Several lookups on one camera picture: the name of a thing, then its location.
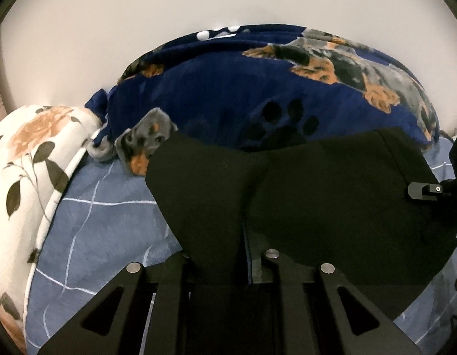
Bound white floral pillow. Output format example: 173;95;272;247
0;104;103;354

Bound black pants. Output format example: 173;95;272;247
145;126;457;355

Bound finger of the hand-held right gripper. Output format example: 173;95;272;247
408;180;454;202

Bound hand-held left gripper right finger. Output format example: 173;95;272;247
243;224;423;355

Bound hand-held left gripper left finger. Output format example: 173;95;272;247
38;253;192;355

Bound blue checked bed sheet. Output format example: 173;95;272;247
23;133;457;355

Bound navy dog print blanket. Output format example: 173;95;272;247
84;24;441;176

